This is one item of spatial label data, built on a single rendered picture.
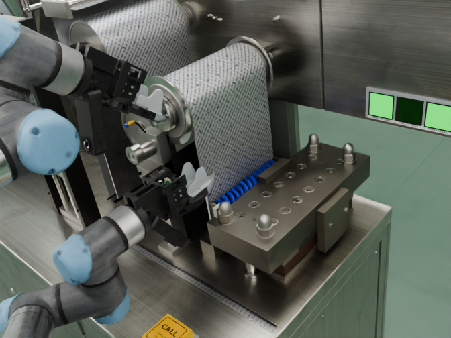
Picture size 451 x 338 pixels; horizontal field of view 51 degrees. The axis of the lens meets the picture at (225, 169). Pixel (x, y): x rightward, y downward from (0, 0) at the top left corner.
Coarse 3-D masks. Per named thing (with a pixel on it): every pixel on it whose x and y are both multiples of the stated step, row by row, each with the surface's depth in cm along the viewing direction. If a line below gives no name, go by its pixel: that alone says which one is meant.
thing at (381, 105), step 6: (372, 96) 98; (378, 96) 97; (384, 96) 96; (390, 96) 95; (372, 102) 99; (378, 102) 98; (384, 102) 97; (390, 102) 96; (372, 108) 99; (378, 108) 99; (384, 108) 98; (390, 108) 97; (372, 114) 100; (378, 114) 99; (384, 114) 98; (390, 114) 97
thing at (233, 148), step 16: (240, 112) 102; (256, 112) 106; (208, 128) 95; (224, 128) 99; (240, 128) 103; (256, 128) 108; (208, 144) 97; (224, 144) 101; (240, 144) 105; (256, 144) 109; (208, 160) 98; (224, 160) 102; (240, 160) 106; (256, 160) 111; (224, 176) 104; (240, 176) 108; (208, 192) 101; (224, 192) 105; (208, 208) 103
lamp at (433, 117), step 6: (432, 108) 90; (438, 108) 90; (444, 108) 89; (450, 108) 88; (426, 114) 92; (432, 114) 91; (438, 114) 90; (444, 114) 89; (450, 114) 89; (426, 120) 93; (432, 120) 92; (438, 120) 91; (444, 120) 90; (450, 120) 89; (432, 126) 92; (438, 126) 91; (444, 126) 91; (450, 126) 90
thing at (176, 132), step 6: (258, 54) 104; (264, 66) 105; (156, 84) 91; (150, 90) 94; (162, 90) 91; (168, 90) 90; (168, 96) 90; (174, 96) 89; (174, 102) 90; (180, 108) 90; (180, 114) 91; (180, 120) 92; (180, 126) 93; (168, 132) 96; (174, 132) 95; (180, 132) 94
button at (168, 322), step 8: (160, 320) 91; (168, 320) 90; (176, 320) 90; (152, 328) 89; (160, 328) 89; (168, 328) 89; (176, 328) 88; (184, 328) 88; (144, 336) 88; (152, 336) 88; (160, 336) 87; (168, 336) 87; (176, 336) 87; (184, 336) 87; (192, 336) 88
